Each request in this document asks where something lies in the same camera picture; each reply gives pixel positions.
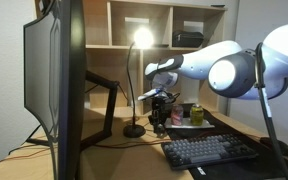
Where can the black curved monitor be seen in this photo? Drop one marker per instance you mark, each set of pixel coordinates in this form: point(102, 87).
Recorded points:
point(65, 90)

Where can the black desk mat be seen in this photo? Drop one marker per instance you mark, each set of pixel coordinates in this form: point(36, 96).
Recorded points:
point(284, 168)

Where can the black bag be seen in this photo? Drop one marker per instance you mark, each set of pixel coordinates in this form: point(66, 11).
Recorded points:
point(188, 39)

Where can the black monitor stand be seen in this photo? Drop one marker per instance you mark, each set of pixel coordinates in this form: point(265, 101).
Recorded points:
point(110, 106)

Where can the grey black keyboard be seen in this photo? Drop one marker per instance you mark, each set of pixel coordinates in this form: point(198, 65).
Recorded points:
point(210, 150)

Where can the wooden shelf unit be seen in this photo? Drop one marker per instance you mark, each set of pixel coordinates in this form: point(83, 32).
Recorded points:
point(100, 60)

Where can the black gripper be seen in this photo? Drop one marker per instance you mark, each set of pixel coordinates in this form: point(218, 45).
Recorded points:
point(161, 106)

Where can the black orange computer mouse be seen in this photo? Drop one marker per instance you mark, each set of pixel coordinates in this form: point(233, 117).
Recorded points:
point(282, 146)

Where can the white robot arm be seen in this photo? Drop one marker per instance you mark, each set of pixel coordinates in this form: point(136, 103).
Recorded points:
point(277, 60)

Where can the red drink can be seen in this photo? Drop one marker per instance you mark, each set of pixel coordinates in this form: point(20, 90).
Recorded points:
point(177, 116)

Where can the yellow drink can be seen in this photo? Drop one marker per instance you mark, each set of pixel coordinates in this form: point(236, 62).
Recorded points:
point(196, 116)

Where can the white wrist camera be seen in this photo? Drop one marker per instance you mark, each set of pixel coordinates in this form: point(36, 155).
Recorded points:
point(150, 94)

